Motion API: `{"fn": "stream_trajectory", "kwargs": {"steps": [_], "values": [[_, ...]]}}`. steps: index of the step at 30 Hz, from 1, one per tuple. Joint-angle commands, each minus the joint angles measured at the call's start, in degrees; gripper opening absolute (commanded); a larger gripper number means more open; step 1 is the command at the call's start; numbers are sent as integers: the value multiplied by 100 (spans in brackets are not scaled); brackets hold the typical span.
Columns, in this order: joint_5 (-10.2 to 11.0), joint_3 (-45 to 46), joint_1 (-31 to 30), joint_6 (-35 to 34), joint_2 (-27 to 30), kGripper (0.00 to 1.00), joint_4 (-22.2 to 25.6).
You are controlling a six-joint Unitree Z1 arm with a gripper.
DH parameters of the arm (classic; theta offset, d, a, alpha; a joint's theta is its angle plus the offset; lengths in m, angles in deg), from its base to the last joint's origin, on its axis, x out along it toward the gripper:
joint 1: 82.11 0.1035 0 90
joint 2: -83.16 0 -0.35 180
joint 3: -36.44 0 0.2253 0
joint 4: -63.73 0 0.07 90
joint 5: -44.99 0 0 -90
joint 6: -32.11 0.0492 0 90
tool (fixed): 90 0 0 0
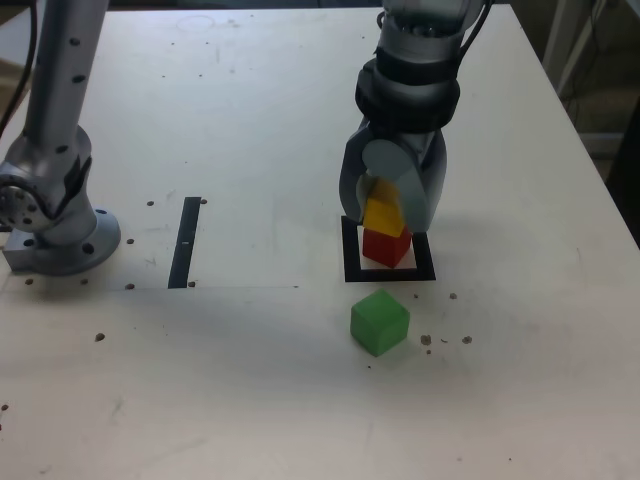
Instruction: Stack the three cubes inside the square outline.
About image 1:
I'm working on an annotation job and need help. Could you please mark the black tape square outline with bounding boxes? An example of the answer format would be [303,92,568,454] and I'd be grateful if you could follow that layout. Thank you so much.
[340,213,437,284]

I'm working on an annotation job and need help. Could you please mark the black tape strip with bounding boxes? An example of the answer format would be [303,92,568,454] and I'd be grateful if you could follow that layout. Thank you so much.
[167,196,202,290]

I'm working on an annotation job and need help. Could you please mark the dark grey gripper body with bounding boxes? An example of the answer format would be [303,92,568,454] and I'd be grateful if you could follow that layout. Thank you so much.
[361,118,447,167]

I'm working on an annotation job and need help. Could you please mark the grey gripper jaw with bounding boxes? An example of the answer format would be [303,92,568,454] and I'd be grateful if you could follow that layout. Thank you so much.
[337,121,376,224]
[362,130,449,233]

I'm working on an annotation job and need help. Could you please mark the green cube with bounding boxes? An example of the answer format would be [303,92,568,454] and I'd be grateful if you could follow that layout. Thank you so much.
[349,288,411,358]

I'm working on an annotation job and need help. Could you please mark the white metal frame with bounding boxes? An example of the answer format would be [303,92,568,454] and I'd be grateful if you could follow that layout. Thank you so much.
[542,0,640,101]

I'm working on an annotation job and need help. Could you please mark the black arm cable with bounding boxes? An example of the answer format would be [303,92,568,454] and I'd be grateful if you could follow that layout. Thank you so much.
[457,0,496,69]

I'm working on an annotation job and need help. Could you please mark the beige board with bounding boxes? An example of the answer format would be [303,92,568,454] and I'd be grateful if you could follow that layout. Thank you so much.
[579,132,626,160]

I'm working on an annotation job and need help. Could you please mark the red cube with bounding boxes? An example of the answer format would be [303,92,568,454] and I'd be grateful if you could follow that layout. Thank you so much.
[361,227,414,270]

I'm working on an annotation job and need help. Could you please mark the yellow cube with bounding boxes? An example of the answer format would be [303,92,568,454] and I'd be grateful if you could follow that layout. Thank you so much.
[362,179,405,237]

